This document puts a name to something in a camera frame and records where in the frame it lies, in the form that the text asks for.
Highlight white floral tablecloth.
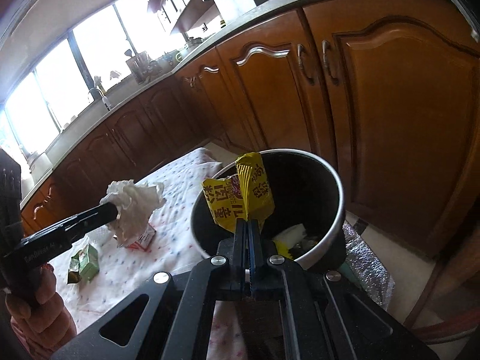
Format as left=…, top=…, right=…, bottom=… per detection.
left=51, top=146, right=224, bottom=332

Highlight black and white trash bin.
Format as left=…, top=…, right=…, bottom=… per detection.
left=189, top=148, right=347, bottom=271

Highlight left hand holding gripper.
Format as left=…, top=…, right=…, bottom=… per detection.
left=5, top=263, right=77, bottom=359

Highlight silver bubble foil sheet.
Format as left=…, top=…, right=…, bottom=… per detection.
left=343, top=220, right=395, bottom=311

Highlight kitchen window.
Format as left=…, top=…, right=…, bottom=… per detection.
left=1, top=0, right=185, bottom=158

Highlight white foam block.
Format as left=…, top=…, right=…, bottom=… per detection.
left=273, top=223, right=307, bottom=250

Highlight yellow snack wrapper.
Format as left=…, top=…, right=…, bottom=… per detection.
left=202, top=152, right=275, bottom=233

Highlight white red milk carton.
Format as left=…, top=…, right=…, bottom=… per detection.
left=127, top=224, right=156, bottom=252

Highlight wooden kitchen cabinets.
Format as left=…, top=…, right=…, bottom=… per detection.
left=21, top=0, right=479, bottom=258

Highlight chrome sink faucet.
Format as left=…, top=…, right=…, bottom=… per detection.
left=89, top=76, right=112, bottom=111

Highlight utensil holder on counter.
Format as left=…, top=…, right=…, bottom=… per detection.
left=124, top=49, right=151, bottom=84

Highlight yellow honeycomb foam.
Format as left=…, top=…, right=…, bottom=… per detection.
left=274, top=241, right=294, bottom=260

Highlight grey kitchen countertop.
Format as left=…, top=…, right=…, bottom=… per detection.
left=18, top=0, right=448, bottom=207

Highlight green small carton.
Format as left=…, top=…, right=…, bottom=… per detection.
left=67, top=244, right=99, bottom=284

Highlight white tissue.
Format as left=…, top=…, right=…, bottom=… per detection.
left=100, top=180, right=165, bottom=247

